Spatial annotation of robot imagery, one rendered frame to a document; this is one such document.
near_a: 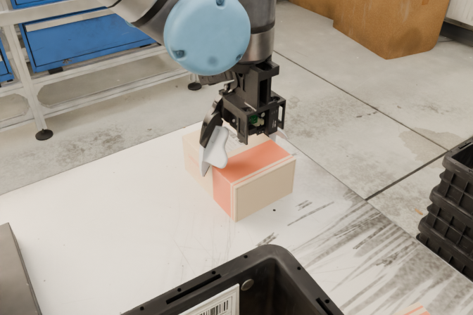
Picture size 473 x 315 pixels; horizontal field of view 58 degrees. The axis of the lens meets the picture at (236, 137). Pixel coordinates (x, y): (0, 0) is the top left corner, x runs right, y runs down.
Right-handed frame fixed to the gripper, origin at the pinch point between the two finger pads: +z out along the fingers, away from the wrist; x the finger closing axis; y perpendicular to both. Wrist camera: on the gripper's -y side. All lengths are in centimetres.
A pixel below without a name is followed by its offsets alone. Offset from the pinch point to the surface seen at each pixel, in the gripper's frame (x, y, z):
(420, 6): 203, -96, 43
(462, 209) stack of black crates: 50, 19, 26
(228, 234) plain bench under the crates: -8.2, 9.3, 5.2
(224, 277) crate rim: -21.7, 29.0, -17.7
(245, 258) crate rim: -19.4, 28.4, -17.8
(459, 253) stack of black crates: 50, 23, 38
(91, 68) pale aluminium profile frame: 16, -141, 47
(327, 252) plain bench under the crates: 1.8, 20.5, 5.2
